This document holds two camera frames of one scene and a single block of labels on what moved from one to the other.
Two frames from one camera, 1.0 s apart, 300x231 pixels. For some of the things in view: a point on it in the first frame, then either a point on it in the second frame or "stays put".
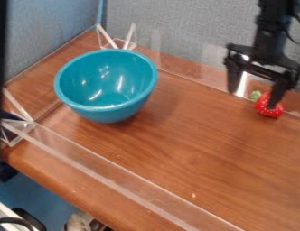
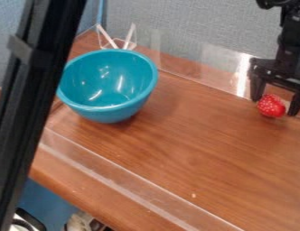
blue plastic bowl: x=106 y=83 stays put
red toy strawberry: x=263 y=104 stays put
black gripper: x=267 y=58 to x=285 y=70
